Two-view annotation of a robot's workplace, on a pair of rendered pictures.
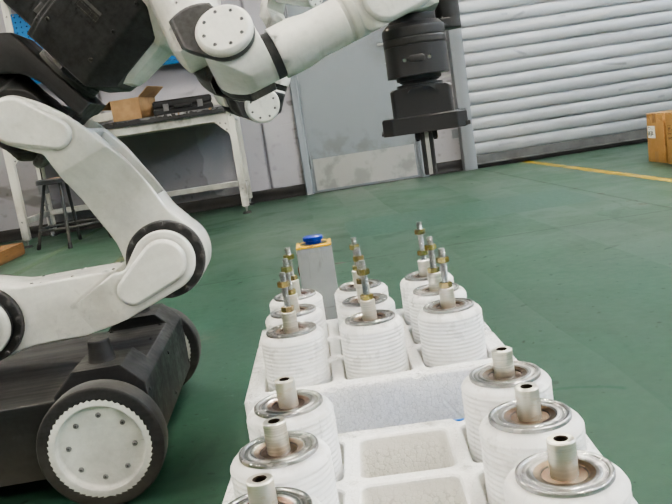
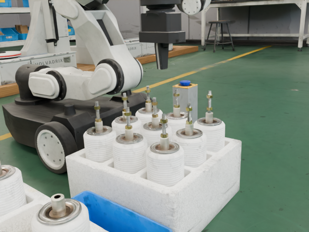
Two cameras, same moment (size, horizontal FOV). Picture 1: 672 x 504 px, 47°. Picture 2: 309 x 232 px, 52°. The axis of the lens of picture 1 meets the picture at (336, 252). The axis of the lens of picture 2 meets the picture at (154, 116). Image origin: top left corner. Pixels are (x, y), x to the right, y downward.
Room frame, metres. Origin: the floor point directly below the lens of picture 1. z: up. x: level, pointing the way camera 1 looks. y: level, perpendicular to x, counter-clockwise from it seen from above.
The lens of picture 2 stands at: (0.53, -0.59, 0.57)
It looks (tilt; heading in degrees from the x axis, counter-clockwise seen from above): 18 degrees down; 38
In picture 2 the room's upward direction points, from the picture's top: 2 degrees counter-clockwise
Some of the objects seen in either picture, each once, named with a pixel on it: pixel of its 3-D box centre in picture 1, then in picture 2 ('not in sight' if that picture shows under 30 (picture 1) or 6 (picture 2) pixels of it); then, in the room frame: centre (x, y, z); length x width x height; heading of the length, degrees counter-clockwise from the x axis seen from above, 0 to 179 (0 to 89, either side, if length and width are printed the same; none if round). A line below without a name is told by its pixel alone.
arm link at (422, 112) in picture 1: (420, 89); (161, 14); (1.12, -0.15, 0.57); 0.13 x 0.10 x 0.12; 83
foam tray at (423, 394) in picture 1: (378, 393); (157, 174); (1.24, -0.03, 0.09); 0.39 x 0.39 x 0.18; 0
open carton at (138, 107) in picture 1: (133, 105); not in sight; (5.84, 1.31, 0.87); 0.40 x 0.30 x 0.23; 79
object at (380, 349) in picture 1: (378, 376); (131, 168); (1.12, -0.03, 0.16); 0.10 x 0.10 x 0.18
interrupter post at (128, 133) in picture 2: (368, 310); (129, 134); (1.12, -0.03, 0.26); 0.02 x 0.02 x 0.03
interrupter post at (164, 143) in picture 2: (447, 298); (164, 142); (1.12, -0.15, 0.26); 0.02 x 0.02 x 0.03
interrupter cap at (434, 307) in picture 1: (448, 306); (164, 147); (1.12, -0.15, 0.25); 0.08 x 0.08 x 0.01
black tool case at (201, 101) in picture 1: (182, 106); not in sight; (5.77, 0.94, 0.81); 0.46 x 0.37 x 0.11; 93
